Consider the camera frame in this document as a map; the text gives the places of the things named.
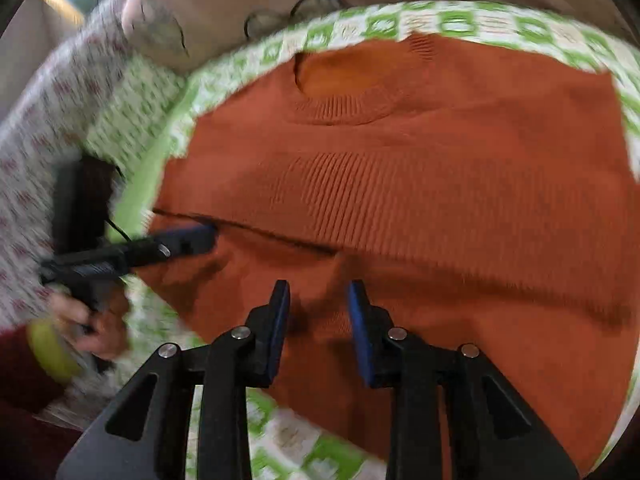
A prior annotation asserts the white floral patterned bedsheet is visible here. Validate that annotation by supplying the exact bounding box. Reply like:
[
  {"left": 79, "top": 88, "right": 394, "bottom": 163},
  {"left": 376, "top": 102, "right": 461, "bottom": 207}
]
[{"left": 0, "top": 0, "right": 151, "bottom": 431}]

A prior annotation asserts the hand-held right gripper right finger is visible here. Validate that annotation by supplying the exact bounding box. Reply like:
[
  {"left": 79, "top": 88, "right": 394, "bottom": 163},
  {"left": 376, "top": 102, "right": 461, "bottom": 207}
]
[{"left": 348, "top": 280, "right": 581, "bottom": 480}]

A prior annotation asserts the orange knit sweater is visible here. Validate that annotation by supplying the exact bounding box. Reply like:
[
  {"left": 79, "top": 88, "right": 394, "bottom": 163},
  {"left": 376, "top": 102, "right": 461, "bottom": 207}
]
[{"left": 127, "top": 32, "right": 636, "bottom": 480}]

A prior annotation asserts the green checkered blanket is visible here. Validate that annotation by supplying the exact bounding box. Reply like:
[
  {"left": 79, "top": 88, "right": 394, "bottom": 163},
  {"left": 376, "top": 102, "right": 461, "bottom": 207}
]
[{"left": 82, "top": 0, "right": 640, "bottom": 480}]

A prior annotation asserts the yellow-green wristband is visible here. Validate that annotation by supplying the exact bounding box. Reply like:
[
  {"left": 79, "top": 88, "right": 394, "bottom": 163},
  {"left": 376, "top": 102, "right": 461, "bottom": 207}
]
[{"left": 27, "top": 319, "right": 83, "bottom": 385}]

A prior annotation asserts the beige pillow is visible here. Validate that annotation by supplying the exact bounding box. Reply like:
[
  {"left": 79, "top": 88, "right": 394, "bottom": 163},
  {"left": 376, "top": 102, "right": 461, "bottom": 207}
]
[{"left": 122, "top": 0, "right": 621, "bottom": 73}]

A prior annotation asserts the person's left hand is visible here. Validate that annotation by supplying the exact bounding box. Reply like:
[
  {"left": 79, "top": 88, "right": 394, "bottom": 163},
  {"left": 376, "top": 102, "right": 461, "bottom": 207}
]
[{"left": 50, "top": 287, "right": 132, "bottom": 361}]

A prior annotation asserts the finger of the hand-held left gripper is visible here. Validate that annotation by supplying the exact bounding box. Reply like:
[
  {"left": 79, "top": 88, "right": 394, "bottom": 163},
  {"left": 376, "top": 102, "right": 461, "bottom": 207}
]
[{"left": 122, "top": 224, "right": 219, "bottom": 272}]

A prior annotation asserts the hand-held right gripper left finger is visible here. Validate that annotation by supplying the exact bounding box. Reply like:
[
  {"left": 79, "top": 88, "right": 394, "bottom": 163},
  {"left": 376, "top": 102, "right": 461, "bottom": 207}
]
[{"left": 56, "top": 280, "right": 291, "bottom": 480}]

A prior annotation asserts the person's left forearm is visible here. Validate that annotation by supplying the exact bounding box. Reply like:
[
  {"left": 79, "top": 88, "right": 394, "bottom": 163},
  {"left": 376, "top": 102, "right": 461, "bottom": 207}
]
[{"left": 0, "top": 325, "right": 83, "bottom": 480}]

